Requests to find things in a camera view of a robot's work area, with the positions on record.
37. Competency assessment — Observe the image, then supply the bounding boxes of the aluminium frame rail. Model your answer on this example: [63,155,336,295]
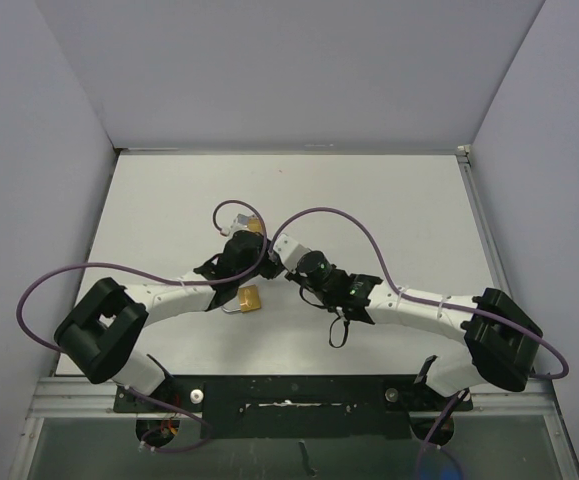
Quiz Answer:
[456,144,579,479]

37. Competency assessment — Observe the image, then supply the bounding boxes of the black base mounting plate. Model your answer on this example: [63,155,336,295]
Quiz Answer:
[113,374,473,447]

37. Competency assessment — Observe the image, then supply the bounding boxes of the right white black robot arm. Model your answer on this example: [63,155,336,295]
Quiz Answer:
[277,247,542,409]

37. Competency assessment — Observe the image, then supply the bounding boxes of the brass padlock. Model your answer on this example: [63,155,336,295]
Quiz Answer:
[221,285,262,315]
[246,217,264,233]

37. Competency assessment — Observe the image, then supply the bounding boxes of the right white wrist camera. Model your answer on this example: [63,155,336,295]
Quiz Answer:
[272,233,311,273]

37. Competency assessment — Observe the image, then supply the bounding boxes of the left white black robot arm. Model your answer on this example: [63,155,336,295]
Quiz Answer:
[54,230,284,411]

